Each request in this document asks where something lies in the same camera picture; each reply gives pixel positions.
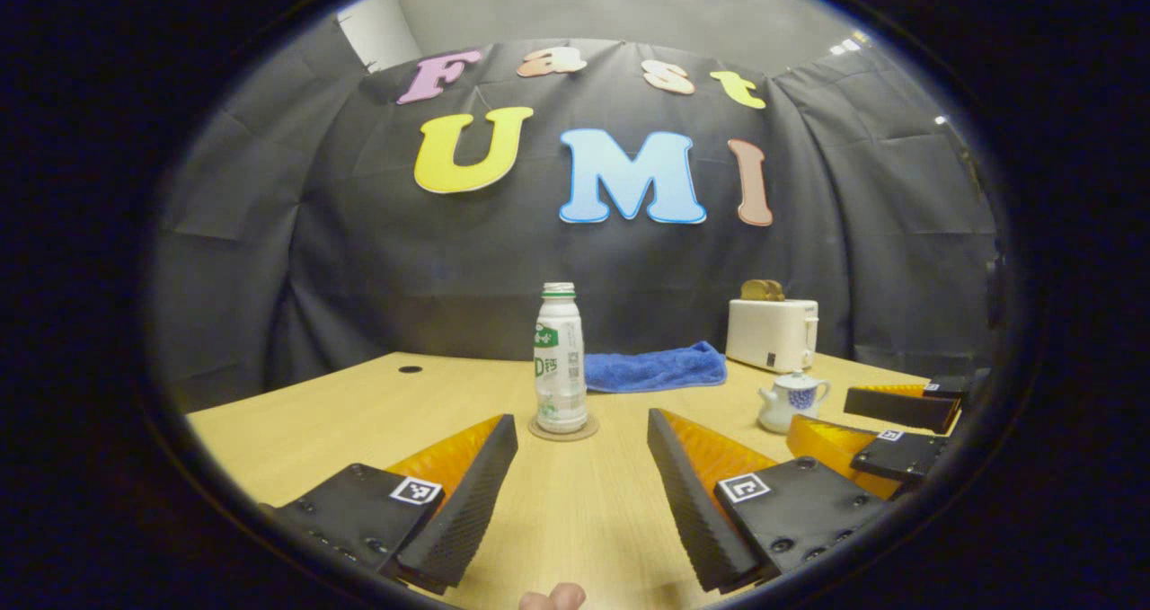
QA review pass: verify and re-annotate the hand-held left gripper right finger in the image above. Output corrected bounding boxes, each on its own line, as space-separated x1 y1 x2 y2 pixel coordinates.
647 407 890 595

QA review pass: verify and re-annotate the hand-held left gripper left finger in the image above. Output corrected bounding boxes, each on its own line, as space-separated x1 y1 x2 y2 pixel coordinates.
261 412 520 596

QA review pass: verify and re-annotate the white blue-patterned teacup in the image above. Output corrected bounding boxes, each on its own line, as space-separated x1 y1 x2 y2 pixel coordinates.
757 384 832 435

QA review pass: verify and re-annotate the white green water bottle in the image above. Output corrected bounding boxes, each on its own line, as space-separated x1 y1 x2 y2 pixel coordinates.
534 282 589 434

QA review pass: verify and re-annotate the round brown coaster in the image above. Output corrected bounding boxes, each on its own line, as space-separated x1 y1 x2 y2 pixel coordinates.
528 412 600 442

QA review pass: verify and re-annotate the blue towel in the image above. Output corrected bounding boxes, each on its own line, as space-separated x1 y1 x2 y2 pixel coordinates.
584 340 728 394

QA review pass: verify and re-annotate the white toaster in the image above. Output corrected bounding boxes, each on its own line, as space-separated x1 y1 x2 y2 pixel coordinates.
726 298 820 375

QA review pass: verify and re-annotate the black backdrop cloth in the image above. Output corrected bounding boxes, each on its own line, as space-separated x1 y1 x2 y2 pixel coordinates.
153 35 1003 413

